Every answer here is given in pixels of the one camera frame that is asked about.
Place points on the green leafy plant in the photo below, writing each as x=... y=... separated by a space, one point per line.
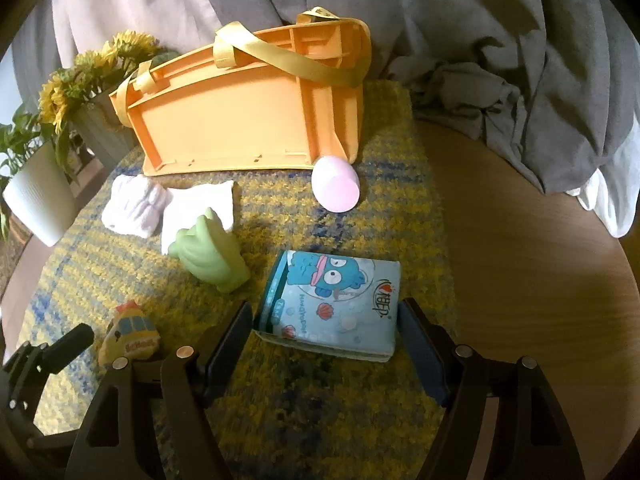
x=20 y=140

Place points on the pink egg-shaped soft toy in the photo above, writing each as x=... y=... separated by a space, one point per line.
x=335 y=185

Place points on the grey-green ribbed vase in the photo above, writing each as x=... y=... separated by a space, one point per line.
x=107 y=135

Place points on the white cloth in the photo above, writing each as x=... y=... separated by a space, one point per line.
x=195 y=205

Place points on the grey curtain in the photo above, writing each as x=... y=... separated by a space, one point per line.
x=450 y=20
x=35 y=60

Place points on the white curtain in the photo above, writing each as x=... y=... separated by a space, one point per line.
x=610 y=205

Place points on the orange plastic crate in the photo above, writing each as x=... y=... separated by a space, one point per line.
x=225 y=125

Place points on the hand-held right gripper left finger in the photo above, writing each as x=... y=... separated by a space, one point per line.
x=227 y=355

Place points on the yellow blue plaid mat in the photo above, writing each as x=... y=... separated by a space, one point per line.
x=300 y=230

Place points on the white ribbed plant pot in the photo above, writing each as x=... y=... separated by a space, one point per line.
x=40 y=195

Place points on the yellow bus plush toy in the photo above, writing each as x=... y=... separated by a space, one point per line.
x=130 y=332

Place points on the blue cartoon tissue pack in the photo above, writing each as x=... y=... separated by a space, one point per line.
x=325 y=300

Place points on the white towel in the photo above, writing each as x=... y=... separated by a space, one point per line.
x=132 y=207

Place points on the pale pink curtain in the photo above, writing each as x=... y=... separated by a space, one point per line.
x=150 y=0

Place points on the artificial sunflower bouquet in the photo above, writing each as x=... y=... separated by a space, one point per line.
x=95 y=67

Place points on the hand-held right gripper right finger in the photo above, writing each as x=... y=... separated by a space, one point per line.
x=425 y=360

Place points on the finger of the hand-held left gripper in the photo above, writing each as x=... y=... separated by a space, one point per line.
x=70 y=345

